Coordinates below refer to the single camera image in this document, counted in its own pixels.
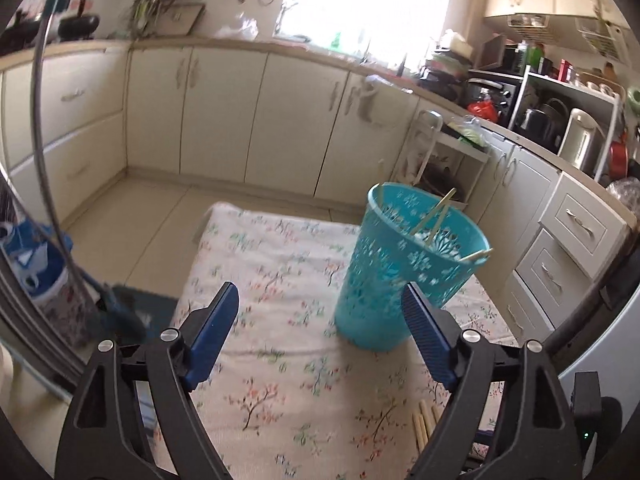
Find chrome chair frame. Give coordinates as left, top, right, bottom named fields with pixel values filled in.
left=29, top=0, right=108, bottom=311

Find bright kitchen window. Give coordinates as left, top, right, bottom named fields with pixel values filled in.
left=272, top=0, right=458, bottom=61

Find clear green plastic bag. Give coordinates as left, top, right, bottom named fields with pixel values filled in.
left=447, top=115, right=488, bottom=148

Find black toaster oven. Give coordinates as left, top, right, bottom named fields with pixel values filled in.
left=467, top=71, right=523, bottom=128

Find red plastic bag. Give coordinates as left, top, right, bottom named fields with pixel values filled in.
left=467, top=100, right=501, bottom=123

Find red pot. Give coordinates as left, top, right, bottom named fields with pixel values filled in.
left=609, top=140, right=630, bottom=176

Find cream door cabinets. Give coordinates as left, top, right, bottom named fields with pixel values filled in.
left=125, top=42, right=423, bottom=201

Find floral tablecloth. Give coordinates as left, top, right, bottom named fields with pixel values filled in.
left=145, top=202, right=521, bottom=480

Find white appliance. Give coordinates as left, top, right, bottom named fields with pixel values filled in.
left=555, top=240, right=640, bottom=480

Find white countertop shelf unit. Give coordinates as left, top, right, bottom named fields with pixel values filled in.
left=507, top=71, right=628, bottom=181

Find blue white bag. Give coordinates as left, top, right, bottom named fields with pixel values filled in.
left=0, top=222, right=76, bottom=301

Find white step stool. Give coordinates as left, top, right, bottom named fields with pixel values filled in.
left=407, top=109, right=492, bottom=206

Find white wire rack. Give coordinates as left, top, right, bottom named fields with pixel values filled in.
left=575, top=17, right=631, bottom=63

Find dark pan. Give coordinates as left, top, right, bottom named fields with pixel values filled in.
left=425, top=157, right=471, bottom=191

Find beige hanging holder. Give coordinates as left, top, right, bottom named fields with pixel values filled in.
left=350, top=75, right=381, bottom=126

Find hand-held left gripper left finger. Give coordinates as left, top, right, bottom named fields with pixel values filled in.
left=54, top=281, right=241, bottom=480

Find pile of wooden chopsticks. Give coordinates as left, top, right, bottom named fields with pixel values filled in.
left=410, top=400, right=446, bottom=453

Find black frying pan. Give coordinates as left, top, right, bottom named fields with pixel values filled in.
left=0, top=20, right=36, bottom=56

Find cream drawer cabinet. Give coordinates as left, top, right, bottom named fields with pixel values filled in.
left=0, top=42, right=130, bottom=221

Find stack of containers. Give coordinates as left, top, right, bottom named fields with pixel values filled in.
left=417, top=30, right=476, bottom=103

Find dark blue cloth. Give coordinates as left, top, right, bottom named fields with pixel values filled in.
left=82, top=282, right=181, bottom=346

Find white panelled cabinet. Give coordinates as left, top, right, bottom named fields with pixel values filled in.
left=480, top=135, right=632, bottom=346

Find teal plastic cutout basket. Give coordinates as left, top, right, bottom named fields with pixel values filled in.
left=334, top=182, right=492, bottom=352

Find green bottle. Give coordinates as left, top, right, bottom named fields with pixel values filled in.
left=525, top=42, right=546, bottom=73

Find black cooking pot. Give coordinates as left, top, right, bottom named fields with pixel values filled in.
left=56, top=12, right=101, bottom=42

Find white thermos pot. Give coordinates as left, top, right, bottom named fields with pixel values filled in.
left=557, top=107, right=608, bottom=171

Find black stacked pots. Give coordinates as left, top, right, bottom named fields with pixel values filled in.
left=515, top=99, right=571, bottom=148

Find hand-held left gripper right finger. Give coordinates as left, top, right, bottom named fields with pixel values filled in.
left=401, top=281, right=587, bottom=480

